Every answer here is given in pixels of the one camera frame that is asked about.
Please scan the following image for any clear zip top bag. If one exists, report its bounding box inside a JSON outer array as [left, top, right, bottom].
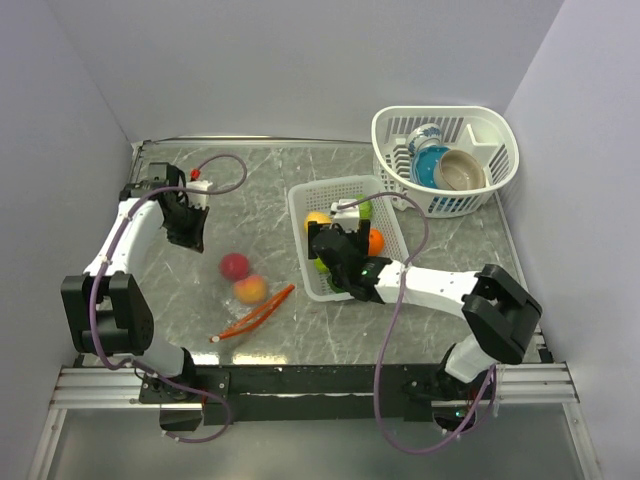
[[193, 234, 297, 346]]

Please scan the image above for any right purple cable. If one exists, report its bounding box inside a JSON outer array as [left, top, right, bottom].
[[337, 191, 499, 455]]

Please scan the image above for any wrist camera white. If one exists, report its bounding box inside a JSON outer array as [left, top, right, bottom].
[[330, 198, 360, 233], [186, 169, 213, 210]]

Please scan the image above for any light green bumpy fruit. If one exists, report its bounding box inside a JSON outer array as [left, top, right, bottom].
[[356, 195, 374, 221]]

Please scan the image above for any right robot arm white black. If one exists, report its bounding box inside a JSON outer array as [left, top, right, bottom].
[[308, 220, 543, 400]]

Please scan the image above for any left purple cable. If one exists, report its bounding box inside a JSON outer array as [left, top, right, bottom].
[[89, 153, 248, 444]]

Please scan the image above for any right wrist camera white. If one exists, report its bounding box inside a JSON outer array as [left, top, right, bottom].
[[330, 198, 360, 233]]

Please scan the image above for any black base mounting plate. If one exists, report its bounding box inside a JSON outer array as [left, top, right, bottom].
[[139, 364, 487, 425]]

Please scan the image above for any pink red fake peach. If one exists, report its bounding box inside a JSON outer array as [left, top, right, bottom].
[[233, 274, 268, 305]]

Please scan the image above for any red fake apple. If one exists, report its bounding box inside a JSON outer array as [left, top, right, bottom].
[[218, 252, 250, 282]]

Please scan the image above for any teal bowl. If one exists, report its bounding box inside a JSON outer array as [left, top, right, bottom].
[[410, 146, 449, 190]]

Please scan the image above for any beige ceramic bowl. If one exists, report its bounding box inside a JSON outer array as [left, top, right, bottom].
[[435, 150, 486, 191]]

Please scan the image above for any yellow fake lemon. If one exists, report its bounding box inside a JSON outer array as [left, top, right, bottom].
[[304, 211, 332, 234]]

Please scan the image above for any dark green fake lime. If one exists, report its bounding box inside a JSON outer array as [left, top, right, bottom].
[[327, 276, 344, 293]]

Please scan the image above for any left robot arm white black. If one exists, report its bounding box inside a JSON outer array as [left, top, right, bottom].
[[61, 162, 212, 402]]

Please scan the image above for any white perforated plastic tray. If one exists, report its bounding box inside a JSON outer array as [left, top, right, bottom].
[[287, 174, 413, 304]]

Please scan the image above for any aluminium rail frame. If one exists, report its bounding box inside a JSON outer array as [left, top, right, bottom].
[[49, 141, 598, 479]]

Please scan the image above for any white oval dish basket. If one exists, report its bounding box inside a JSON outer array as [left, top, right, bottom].
[[371, 106, 520, 218]]

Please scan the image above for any purple cable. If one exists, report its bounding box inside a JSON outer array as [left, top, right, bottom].
[[89, 153, 248, 444], [337, 191, 499, 455]]

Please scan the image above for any green fake apple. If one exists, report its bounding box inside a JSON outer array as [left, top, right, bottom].
[[313, 258, 330, 274]]

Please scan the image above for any fake orange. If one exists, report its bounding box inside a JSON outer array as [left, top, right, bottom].
[[368, 228, 385, 256]]

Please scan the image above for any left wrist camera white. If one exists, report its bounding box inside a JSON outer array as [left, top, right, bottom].
[[186, 169, 213, 210]]

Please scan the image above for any blue white porcelain cup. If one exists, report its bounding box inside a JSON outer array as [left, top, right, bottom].
[[406, 123, 442, 156]]

